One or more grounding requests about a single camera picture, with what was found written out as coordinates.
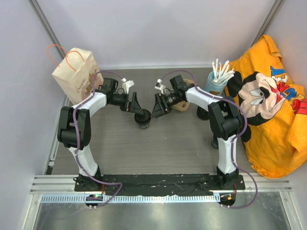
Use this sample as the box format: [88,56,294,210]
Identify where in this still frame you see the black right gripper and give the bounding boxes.
[151,93,182,119]

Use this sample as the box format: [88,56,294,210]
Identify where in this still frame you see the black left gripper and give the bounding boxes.
[109,92,143,114]

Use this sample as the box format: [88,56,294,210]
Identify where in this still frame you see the black coffee cup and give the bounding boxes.
[212,135,219,149]
[137,121,150,129]

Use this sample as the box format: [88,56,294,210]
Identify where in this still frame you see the cream paper bag orange handles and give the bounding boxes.
[46,44,103,105]

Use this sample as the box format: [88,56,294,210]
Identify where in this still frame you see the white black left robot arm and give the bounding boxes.
[58,78,151,191]

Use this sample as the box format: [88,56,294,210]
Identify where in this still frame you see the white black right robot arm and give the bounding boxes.
[151,75,246,189]

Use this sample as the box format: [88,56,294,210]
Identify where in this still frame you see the brown pulp cup carrier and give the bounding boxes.
[172,79,194,112]

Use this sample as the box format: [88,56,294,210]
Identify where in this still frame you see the black ribbed cup lid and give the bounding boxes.
[197,107,209,120]

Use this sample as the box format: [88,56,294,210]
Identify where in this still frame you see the light blue straw cup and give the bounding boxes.
[204,71,227,96]

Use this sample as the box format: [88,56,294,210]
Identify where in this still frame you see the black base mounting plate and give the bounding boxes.
[73,173,246,196]

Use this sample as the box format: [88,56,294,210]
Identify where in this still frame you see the orange cartoon print cloth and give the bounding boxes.
[225,35,307,179]

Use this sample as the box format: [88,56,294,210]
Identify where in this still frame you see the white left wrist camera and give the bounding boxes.
[121,78,134,94]

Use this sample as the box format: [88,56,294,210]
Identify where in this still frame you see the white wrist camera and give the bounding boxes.
[121,78,134,94]
[154,79,166,94]

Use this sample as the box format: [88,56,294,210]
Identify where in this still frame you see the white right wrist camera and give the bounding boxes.
[154,79,166,94]

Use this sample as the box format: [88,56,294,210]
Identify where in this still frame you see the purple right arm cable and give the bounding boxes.
[158,69,259,209]

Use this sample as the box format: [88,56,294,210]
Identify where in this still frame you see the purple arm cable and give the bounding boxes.
[73,70,128,208]
[158,69,259,209]

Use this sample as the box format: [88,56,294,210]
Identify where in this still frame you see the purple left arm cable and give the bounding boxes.
[73,70,128,208]

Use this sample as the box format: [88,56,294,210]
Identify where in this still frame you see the aluminium frame rail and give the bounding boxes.
[30,175,292,206]

